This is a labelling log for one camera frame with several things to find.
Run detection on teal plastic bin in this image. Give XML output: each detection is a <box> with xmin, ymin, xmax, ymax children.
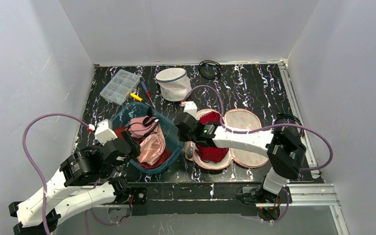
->
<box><xmin>112</xmin><ymin>102</ymin><xmax>185</xmax><ymax>175</ymax></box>

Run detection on dark red bra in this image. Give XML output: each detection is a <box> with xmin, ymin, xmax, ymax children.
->
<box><xmin>195</xmin><ymin>110</ymin><xmax>229</xmax><ymax>164</ymax></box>

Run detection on white mesh laundry basket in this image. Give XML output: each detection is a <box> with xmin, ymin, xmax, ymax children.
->
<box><xmin>155</xmin><ymin>68</ymin><xmax>191</xmax><ymax>102</ymax></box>

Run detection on strawberry print mesh laundry bag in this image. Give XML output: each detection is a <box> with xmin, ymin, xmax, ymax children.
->
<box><xmin>185</xmin><ymin>109</ymin><xmax>273</xmax><ymax>170</ymax></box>

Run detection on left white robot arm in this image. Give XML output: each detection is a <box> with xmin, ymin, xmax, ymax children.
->
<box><xmin>9</xmin><ymin>131</ymin><xmax>141</xmax><ymax>235</ymax></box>

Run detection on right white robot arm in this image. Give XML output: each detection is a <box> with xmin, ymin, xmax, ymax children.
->
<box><xmin>174</xmin><ymin>113</ymin><xmax>306</xmax><ymax>195</ymax></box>

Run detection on pink clothes in bin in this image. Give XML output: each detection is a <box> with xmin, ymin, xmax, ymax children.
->
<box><xmin>114</xmin><ymin>116</ymin><xmax>172</xmax><ymax>170</ymax></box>

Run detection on clear plastic screw organizer box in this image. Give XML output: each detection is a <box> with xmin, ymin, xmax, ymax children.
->
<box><xmin>100</xmin><ymin>69</ymin><xmax>141</xmax><ymax>105</ymax></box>

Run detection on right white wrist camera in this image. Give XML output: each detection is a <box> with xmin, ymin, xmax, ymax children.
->
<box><xmin>180</xmin><ymin>101</ymin><xmax>198</xmax><ymax>117</ymax></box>

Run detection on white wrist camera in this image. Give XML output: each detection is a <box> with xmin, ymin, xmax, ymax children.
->
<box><xmin>180</xmin><ymin>101</ymin><xmax>198</xmax><ymax>117</ymax></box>
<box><xmin>94</xmin><ymin>119</ymin><xmax>117</xmax><ymax>145</ymax></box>

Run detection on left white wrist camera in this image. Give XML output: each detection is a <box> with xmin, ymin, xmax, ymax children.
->
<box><xmin>94</xmin><ymin>119</ymin><xmax>117</xmax><ymax>145</ymax></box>

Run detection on yellow handled screwdriver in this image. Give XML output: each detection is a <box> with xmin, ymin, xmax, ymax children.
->
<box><xmin>130</xmin><ymin>93</ymin><xmax>143</xmax><ymax>102</ymax></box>

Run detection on black cable coil at back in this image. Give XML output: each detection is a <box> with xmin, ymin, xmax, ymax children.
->
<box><xmin>198</xmin><ymin>60</ymin><xmax>223</xmax><ymax>80</ymax></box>

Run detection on black cable coil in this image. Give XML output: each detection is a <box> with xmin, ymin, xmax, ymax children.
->
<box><xmin>198</xmin><ymin>60</ymin><xmax>223</xmax><ymax>80</ymax></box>
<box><xmin>274</xmin><ymin>113</ymin><xmax>304</xmax><ymax>137</ymax></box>

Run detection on blue red handled screwdriver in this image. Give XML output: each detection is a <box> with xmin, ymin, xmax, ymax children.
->
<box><xmin>141</xmin><ymin>80</ymin><xmax>156</xmax><ymax>108</ymax></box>

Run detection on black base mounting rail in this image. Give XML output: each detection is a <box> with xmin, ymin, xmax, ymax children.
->
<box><xmin>98</xmin><ymin>181</ymin><xmax>292</xmax><ymax>217</ymax></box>

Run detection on black cable coil at right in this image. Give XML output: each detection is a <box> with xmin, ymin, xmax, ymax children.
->
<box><xmin>274</xmin><ymin>113</ymin><xmax>304</xmax><ymax>137</ymax></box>

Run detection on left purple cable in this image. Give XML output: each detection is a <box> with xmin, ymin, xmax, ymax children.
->
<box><xmin>23</xmin><ymin>113</ymin><xmax>132</xmax><ymax>235</ymax></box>

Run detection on aluminium frame rail right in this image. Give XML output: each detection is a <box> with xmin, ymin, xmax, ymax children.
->
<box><xmin>279</xmin><ymin>59</ymin><xmax>341</xmax><ymax>208</ymax></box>

